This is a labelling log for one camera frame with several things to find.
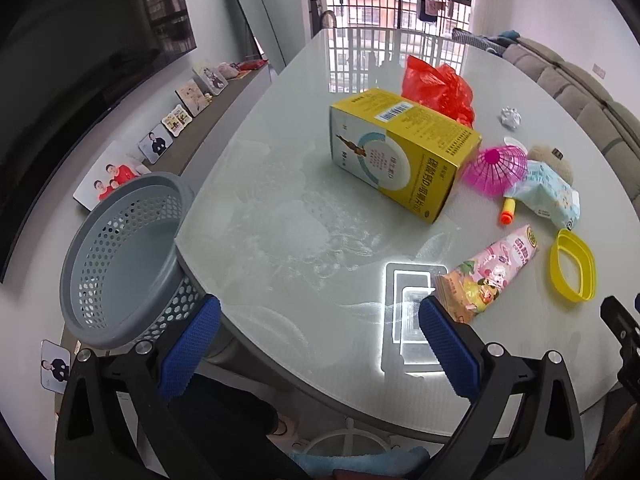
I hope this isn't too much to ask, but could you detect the baby photo frame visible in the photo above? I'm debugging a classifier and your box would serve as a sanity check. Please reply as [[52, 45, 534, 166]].
[[175, 78, 210, 117]]

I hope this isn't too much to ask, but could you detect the orange yellow foam dart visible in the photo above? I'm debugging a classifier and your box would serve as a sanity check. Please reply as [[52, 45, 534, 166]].
[[499, 197, 516, 226]]

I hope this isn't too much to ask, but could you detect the child photo frame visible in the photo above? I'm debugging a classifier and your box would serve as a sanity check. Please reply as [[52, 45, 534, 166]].
[[192, 61, 229, 96]]

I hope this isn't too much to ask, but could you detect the light blue wipes packet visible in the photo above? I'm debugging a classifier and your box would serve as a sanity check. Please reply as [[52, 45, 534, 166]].
[[504, 160, 580, 231]]

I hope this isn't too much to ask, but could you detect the collage photo frame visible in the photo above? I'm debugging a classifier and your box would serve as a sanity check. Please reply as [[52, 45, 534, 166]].
[[160, 104, 193, 138]]

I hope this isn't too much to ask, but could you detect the small portrait photo frame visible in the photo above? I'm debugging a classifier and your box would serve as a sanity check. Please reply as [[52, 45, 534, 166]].
[[39, 339, 70, 394]]

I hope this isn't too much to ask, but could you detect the white paper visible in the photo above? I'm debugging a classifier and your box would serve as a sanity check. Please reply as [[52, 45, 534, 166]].
[[499, 107, 522, 130]]

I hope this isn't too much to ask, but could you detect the white plastic lid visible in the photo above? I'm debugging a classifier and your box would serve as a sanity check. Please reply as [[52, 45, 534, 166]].
[[503, 136, 528, 155]]

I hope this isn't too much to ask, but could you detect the grey perforated trash basket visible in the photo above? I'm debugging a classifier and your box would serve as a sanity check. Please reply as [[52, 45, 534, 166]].
[[60, 172, 203, 350]]

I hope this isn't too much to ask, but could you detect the beige plush toy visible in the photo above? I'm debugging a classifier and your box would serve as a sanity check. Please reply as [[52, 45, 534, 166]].
[[527, 144, 574, 185]]

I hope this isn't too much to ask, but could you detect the black wall television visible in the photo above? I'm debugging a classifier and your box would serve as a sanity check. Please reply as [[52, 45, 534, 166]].
[[0, 0, 196, 268]]

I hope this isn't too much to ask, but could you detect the large family photo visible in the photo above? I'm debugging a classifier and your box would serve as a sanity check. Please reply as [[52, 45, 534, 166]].
[[73, 142, 150, 210]]

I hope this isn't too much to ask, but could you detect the man portrait photo frame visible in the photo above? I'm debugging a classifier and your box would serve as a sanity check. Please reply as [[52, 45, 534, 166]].
[[137, 124, 172, 165]]

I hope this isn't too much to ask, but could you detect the pink plush toy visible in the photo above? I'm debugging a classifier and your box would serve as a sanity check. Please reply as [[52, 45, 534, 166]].
[[217, 63, 240, 80]]

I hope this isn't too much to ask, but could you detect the red plastic bag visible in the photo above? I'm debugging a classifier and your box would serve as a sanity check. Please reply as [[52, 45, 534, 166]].
[[401, 55, 475, 128]]

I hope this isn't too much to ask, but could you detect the yellow cardboard box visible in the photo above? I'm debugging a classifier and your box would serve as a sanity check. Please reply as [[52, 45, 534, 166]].
[[330, 88, 482, 223]]

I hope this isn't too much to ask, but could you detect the standing mirror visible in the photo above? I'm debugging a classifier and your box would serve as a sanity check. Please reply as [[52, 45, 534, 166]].
[[238, 0, 286, 74]]

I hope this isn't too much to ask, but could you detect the red packet on console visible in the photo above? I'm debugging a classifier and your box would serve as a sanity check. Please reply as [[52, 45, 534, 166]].
[[236, 60, 268, 72]]

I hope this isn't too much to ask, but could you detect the yellow oval plastic ring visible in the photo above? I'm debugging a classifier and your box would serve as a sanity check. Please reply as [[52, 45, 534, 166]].
[[549, 227, 599, 305]]

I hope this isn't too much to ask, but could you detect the wooden tv console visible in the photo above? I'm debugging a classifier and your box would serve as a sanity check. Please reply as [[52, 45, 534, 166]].
[[144, 66, 271, 192]]

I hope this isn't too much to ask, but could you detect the grey sofa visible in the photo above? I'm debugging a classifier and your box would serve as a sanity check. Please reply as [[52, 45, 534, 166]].
[[502, 37, 640, 208]]

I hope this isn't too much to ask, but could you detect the pink shuttlecock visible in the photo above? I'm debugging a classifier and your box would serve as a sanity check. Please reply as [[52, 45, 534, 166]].
[[463, 145, 527, 197]]

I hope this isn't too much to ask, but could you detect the pink snack packet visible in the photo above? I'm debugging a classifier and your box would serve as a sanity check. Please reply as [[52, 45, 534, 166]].
[[435, 224, 538, 324]]

